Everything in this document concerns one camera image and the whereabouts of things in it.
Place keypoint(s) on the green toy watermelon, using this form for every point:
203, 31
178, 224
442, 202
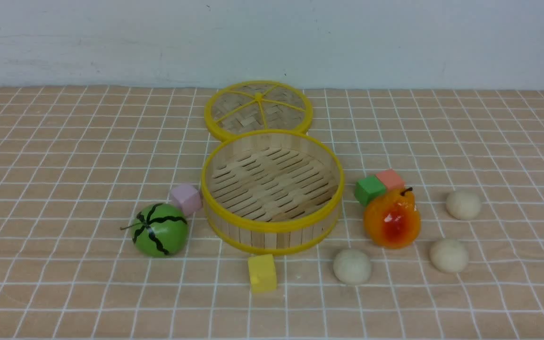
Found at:
159, 230

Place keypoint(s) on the yellow foam block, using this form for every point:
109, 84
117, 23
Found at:
262, 273

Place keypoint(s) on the checkered orange tablecloth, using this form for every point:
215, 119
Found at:
76, 163

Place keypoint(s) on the white bun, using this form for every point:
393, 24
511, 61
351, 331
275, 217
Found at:
449, 255
463, 204
352, 267

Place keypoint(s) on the bamboo steamer tray yellow rim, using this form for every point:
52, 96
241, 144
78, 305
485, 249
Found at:
272, 191

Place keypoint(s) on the orange toy pear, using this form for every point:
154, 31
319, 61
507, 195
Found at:
392, 220

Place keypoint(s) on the salmon foam cube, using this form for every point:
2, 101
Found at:
390, 179

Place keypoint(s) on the green foam cube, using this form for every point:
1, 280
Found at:
369, 188

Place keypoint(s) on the pink foam cube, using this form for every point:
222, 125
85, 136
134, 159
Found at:
186, 198

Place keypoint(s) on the bamboo steamer lid yellow rim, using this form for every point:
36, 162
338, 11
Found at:
257, 105

